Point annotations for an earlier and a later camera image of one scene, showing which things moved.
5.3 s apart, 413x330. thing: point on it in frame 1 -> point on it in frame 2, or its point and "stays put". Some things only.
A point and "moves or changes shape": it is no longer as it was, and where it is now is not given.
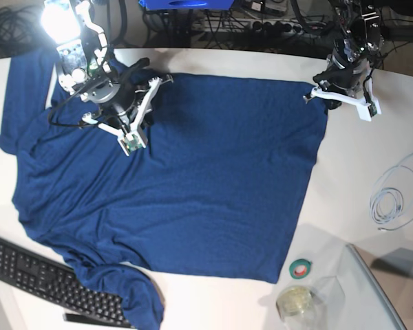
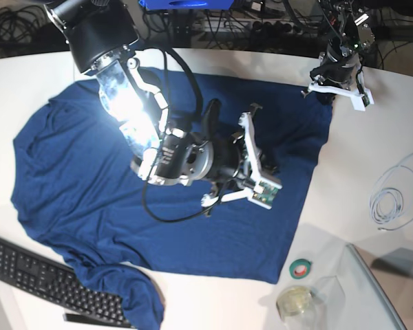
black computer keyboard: x=56 y=283 stays put
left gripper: x=132 y=79 -> x=226 y=152
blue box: x=187 y=5 stays put
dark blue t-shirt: x=214 y=189 moves or changes shape
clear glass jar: x=299 y=307 stays put
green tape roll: x=300 y=268 stays put
